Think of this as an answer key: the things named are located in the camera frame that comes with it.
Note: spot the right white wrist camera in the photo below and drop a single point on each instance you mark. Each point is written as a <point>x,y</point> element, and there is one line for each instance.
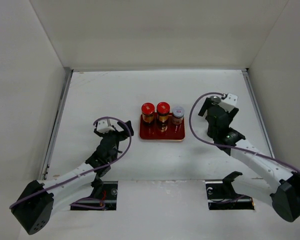
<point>228,102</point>

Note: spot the red-lid chili sauce jar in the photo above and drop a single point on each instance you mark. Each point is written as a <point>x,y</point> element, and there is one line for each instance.
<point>147,112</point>

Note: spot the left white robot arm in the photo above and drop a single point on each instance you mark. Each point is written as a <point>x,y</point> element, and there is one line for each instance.
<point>40,199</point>

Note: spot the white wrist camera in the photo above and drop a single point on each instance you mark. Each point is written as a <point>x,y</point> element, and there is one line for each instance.
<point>105,123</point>
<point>228,102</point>

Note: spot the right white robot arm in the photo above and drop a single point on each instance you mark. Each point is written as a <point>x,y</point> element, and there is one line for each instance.
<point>283,194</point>

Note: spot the white-lid paste jar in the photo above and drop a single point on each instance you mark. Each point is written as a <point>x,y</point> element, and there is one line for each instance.
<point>178,113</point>

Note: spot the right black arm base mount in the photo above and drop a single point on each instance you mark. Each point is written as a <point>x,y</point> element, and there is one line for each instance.
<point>221,191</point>

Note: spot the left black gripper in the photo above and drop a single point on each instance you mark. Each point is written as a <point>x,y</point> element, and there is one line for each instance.
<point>111,132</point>

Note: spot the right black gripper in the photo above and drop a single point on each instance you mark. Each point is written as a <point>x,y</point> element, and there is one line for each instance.
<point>205,107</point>

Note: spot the red lacquer tray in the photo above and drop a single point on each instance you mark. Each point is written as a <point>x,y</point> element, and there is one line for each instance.
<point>153,132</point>

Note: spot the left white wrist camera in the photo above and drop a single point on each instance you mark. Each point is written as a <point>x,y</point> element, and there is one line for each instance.
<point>105,123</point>

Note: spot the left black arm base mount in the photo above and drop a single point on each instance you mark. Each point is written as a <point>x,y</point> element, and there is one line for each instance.
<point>95,201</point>

